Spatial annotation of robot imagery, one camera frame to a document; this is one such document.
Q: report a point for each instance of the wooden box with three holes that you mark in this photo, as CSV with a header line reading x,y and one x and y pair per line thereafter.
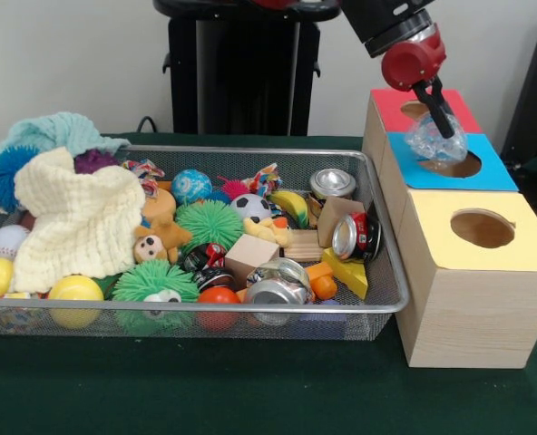
x,y
468,308

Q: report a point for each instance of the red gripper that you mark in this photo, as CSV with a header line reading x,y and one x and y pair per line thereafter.
x,y
414,62

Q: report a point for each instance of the crushed silver can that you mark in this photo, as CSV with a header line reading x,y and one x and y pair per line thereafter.
x,y
279,285

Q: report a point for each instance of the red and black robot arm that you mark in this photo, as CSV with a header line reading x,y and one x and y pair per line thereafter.
x,y
391,23

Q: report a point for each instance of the mint green cloth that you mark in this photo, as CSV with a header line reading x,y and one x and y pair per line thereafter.
x,y
60,131

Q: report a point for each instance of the clear mesh bin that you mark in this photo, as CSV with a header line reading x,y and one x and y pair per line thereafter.
x,y
368,322

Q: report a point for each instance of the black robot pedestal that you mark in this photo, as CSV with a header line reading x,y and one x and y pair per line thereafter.
x,y
241,72

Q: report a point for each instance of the brown teddy bear toy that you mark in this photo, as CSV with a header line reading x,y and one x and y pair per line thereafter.
x,y
160,240

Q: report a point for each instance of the cream yellow cloth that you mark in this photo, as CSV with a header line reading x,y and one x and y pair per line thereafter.
x,y
82,222

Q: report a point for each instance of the yellow wedge block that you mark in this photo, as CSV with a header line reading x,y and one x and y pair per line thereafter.
x,y
350,274

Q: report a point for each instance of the black and white soccer ball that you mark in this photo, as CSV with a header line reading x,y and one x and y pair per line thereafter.
x,y
250,207

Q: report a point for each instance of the white baseball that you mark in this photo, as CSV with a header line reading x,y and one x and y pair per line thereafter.
x,y
5,241

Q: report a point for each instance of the dark green table cloth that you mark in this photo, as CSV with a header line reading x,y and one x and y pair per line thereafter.
x,y
250,390

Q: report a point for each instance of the plain yellow ball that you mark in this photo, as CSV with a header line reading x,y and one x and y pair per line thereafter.
x,y
75,290

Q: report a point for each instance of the orange red ball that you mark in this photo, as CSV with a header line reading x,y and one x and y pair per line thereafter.
x,y
219,296

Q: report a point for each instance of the blue spiky ball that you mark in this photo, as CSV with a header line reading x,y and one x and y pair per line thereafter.
x,y
10,174

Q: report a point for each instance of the clear plastic bottle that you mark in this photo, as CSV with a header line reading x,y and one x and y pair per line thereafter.
x,y
427,143

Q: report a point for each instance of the green spiky ball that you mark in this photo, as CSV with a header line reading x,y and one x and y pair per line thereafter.
x,y
155,283
209,225

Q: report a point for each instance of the purple spiky ball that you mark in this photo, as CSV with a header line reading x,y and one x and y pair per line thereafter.
x,y
96,161

